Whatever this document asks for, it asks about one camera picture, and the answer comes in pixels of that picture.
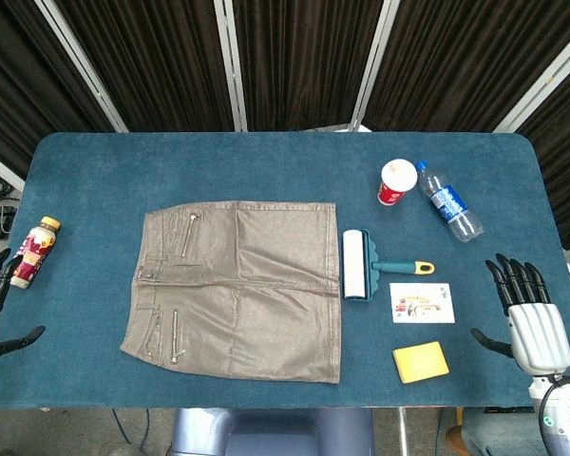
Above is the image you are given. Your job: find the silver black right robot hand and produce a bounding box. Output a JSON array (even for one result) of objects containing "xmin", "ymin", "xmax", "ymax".
[{"xmin": 470, "ymin": 253, "xmax": 570, "ymax": 380}]

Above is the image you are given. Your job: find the teal lint roller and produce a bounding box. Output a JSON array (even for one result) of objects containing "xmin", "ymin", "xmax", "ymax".
[{"xmin": 341, "ymin": 229, "xmax": 436, "ymax": 304}]

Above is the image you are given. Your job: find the shiny taupe zipper skirt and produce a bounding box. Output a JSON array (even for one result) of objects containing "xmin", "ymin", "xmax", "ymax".
[{"xmin": 119, "ymin": 199, "xmax": 343, "ymax": 385}]

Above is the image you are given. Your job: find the drink bottle yellow cap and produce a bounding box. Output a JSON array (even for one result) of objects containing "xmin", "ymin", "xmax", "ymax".
[{"xmin": 9, "ymin": 216, "xmax": 62, "ymax": 290}]

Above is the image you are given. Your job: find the blue jeans leg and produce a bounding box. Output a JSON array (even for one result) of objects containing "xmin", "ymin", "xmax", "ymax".
[{"xmin": 460, "ymin": 407, "xmax": 547, "ymax": 456}]

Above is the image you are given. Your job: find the white picture postcard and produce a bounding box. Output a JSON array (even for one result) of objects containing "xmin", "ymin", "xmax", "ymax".
[{"xmin": 389, "ymin": 282, "xmax": 457, "ymax": 325}]

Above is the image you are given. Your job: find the yellow sponge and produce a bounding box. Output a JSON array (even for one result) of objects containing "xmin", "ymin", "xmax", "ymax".
[{"xmin": 391, "ymin": 340, "xmax": 451, "ymax": 385}]

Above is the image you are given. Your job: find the brown shoe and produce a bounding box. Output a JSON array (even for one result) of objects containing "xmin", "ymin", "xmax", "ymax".
[{"xmin": 445, "ymin": 425, "xmax": 467, "ymax": 450}]

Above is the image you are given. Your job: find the clear bottle blue label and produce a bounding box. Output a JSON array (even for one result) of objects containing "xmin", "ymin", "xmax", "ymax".
[{"xmin": 413, "ymin": 160, "xmax": 485, "ymax": 244}]

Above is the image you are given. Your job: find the blue carpeted table surface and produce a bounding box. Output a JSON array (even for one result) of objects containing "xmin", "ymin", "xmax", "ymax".
[{"xmin": 0, "ymin": 131, "xmax": 569, "ymax": 409}]

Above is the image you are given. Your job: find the red paper cup white lid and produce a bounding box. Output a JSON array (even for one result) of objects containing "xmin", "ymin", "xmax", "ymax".
[{"xmin": 375, "ymin": 157, "xmax": 419, "ymax": 207}]

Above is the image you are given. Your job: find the blue-grey robot torso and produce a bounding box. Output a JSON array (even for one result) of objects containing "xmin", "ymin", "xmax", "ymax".
[{"xmin": 169, "ymin": 407, "xmax": 376, "ymax": 456}]

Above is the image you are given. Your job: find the dark curtain folding screen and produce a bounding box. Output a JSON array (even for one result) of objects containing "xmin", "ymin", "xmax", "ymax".
[{"xmin": 0, "ymin": 0, "xmax": 570, "ymax": 253}]

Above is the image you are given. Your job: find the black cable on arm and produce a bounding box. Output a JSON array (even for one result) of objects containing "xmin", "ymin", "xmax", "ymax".
[{"xmin": 538, "ymin": 374, "xmax": 570, "ymax": 456}]

